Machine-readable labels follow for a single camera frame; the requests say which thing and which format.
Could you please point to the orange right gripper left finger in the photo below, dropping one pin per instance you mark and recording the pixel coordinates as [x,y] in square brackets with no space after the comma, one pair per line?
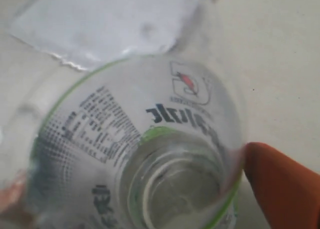
[11,196]

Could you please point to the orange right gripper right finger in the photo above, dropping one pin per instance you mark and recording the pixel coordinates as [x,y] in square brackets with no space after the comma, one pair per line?
[287,192]

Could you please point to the clear plastic water bottle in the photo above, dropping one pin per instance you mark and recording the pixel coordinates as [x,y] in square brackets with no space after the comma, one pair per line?
[144,143]

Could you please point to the white plastic tray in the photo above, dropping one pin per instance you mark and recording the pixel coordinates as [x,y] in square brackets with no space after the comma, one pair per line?
[86,34]

